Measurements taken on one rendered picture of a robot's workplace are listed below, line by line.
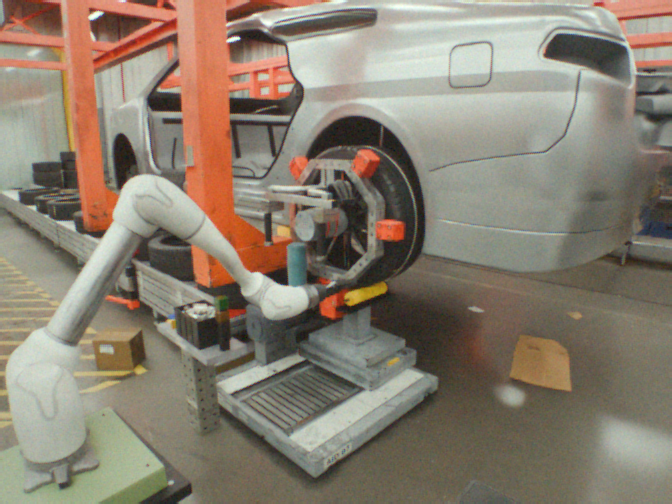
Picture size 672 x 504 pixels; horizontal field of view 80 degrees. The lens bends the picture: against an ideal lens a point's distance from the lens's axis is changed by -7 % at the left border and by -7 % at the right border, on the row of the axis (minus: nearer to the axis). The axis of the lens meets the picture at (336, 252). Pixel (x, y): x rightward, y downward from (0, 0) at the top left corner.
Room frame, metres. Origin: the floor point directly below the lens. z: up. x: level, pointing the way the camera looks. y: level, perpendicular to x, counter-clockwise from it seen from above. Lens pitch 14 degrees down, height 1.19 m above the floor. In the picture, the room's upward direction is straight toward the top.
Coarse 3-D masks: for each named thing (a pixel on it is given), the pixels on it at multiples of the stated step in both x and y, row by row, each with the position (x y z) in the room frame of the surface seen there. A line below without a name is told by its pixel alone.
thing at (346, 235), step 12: (348, 204) 1.95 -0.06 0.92; (360, 216) 1.92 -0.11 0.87; (348, 228) 2.00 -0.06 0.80; (360, 228) 1.89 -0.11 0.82; (312, 240) 2.09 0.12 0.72; (336, 240) 2.01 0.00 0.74; (348, 240) 1.94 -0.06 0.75; (360, 240) 1.91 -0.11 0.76; (336, 252) 2.11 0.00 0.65; (348, 252) 1.94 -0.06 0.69; (336, 264) 2.00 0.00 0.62; (348, 264) 1.94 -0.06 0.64
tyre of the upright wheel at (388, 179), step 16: (384, 160) 1.86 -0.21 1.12; (400, 160) 1.95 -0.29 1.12; (384, 176) 1.78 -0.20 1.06; (400, 176) 1.84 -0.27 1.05; (416, 176) 1.91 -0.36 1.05; (384, 192) 1.77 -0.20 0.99; (400, 192) 1.77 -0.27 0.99; (416, 192) 1.84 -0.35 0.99; (304, 208) 2.13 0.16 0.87; (400, 208) 1.73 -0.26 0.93; (416, 208) 1.81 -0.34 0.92; (384, 240) 1.77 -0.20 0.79; (400, 240) 1.73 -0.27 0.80; (416, 240) 1.83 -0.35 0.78; (384, 256) 1.77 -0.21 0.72; (400, 256) 1.77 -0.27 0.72; (416, 256) 1.89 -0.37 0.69; (368, 272) 1.83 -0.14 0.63; (384, 272) 1.78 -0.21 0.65; (400, 272) 1.93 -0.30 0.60
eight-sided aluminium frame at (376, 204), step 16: (320, 160) 1.92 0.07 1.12; (336, 160) 1.85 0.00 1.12; (352, 160) 1.84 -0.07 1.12; (304, 176) 2.01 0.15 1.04; (352, 176) 1.79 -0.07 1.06; (304, 192) 2.08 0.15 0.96; (368, 192) 1.73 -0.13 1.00; (368, 208) 1.72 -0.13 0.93; (384, 208) 1.74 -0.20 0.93; (368, 224) 1.72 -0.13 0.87; (368, 240) 1.72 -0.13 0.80; (368, 256) 1.72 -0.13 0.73; (320, 272) 1.92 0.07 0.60; (336, 272) 1.87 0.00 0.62; (352, 272) 1.78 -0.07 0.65
